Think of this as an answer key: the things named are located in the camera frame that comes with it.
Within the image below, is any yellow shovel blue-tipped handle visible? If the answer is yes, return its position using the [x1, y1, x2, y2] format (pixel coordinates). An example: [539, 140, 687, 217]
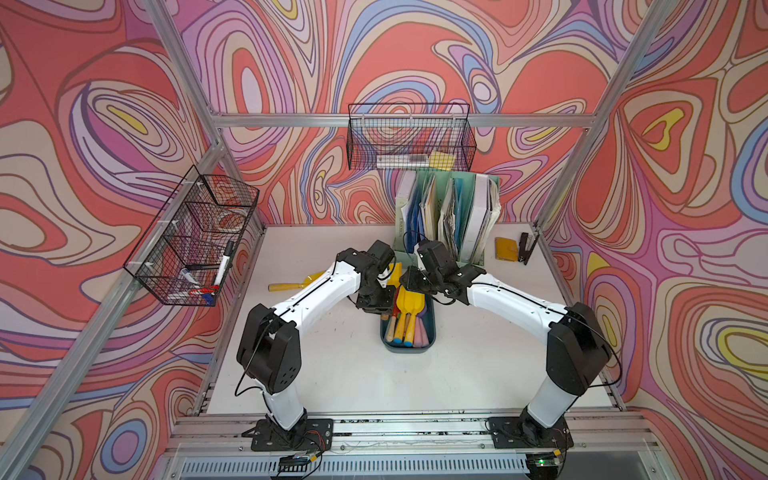
[403, 290, 426, 347]

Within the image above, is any red square shovel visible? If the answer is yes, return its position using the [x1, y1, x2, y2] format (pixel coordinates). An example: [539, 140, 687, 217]
[384, 304, 400, 344]

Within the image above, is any yellow round shovel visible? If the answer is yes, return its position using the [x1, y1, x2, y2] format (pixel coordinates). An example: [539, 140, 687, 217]
[268, 272, 323, 292]

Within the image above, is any yellow shovel wooden handle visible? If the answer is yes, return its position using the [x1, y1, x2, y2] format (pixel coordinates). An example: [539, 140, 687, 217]
[387, 263, 403, 288]

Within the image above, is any yellow square shovel yellow handle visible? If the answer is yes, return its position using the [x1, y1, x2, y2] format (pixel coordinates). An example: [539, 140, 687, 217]
[393, 287, 411, 345]

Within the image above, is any purple trowel pink handle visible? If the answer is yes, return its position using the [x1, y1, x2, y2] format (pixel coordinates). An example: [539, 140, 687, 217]
[416, 317, 429, 348]

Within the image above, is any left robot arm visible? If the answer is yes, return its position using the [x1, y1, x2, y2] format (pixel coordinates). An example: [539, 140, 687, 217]
[236, 240, 395, 431]

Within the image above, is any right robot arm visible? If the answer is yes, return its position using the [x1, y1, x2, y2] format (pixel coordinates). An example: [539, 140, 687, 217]
[401, 240, 618, 432]

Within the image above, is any teal storage box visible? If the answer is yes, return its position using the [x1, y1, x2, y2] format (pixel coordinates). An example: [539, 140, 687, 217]
[379, 298, 437, 354]

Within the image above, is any clear box in basket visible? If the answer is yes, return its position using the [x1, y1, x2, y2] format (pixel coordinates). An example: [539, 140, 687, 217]
[375, 154, 430, 169]

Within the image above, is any blue folder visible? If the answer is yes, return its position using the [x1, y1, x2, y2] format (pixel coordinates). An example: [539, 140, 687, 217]
[405, 180, 426, 247]

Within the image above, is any yellow sticky note pad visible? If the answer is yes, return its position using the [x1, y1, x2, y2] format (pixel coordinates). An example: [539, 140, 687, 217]
[494, 237, 519, 262]

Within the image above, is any green file organizer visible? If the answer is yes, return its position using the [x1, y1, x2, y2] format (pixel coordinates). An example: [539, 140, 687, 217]
[392, 170, 502, 266]

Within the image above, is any white book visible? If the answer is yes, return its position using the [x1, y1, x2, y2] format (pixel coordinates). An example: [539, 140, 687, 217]
[459, 175, 492, 263]

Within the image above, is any black stapler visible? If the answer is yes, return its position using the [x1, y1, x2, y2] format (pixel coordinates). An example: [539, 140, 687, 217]
[518, 223, 540, 265]

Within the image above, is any yellow sponge in basket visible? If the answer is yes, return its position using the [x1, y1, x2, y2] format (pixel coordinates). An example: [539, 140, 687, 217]
[428, 150, 456, 171]

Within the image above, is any black white marker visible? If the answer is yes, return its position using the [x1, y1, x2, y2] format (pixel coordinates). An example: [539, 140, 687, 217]
[213, 241, 236, 288]

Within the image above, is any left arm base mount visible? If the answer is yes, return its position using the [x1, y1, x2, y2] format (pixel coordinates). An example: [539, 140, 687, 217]
[240, 414, 334, 452]

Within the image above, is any back wire basket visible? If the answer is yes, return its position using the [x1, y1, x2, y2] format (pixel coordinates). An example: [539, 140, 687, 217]
[346, 100, 477, 172]

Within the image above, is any wire basket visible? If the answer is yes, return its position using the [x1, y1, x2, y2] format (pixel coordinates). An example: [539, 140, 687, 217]
[346, 100, 477, 172]
[123, 166, 260, 307]

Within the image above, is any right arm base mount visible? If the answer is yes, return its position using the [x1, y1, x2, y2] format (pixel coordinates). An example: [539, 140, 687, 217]
[486, 410, 574, 451]

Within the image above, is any left wire basket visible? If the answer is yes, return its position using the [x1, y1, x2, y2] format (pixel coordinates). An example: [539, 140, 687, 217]
[123, 166, 260, 307]

